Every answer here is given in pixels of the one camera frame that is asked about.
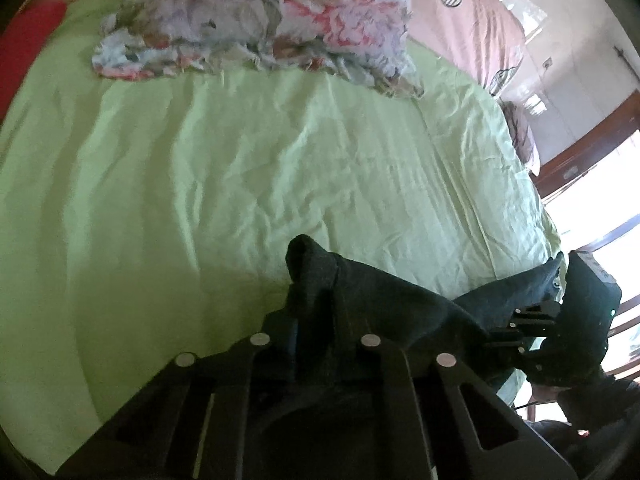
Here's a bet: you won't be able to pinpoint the dark wooden window frame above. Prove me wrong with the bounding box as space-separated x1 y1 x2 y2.
529 89 640 380

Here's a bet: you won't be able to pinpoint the pink quilt with plaid hearts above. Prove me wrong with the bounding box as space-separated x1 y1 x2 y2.
408 0 525 96

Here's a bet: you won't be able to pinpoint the black pants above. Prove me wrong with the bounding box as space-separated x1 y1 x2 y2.
285 234 564 390

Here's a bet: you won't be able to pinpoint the red folded blanket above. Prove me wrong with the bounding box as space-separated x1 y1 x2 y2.
0 0 67 119

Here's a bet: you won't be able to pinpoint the floral ruffled pillow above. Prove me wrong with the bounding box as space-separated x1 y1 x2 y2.
91 0 454 100

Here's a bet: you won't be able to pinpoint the light green bed sheet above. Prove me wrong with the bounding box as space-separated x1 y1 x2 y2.
1 0 560 472

